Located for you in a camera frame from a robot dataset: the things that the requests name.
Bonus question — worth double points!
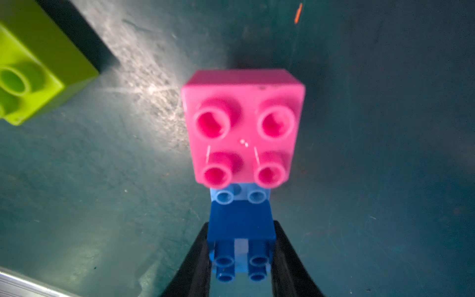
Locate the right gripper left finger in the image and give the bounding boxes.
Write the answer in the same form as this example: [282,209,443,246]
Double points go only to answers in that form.
[160,222,212,297]

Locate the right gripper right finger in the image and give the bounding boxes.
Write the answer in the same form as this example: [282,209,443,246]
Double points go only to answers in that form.
[271,220,325,297]

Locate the light blue long lego brick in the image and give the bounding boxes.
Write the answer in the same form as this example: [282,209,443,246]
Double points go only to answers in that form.
[207,182,277,279]

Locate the pink square lego brick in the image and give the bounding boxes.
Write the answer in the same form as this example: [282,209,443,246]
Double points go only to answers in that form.
[181,69,306,189]

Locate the green square lego brick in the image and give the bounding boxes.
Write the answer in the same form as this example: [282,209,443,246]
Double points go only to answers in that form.
[1,1,99,126]

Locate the aluminium rail front frame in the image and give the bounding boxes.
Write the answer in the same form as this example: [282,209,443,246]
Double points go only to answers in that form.
[1,267,79,297]

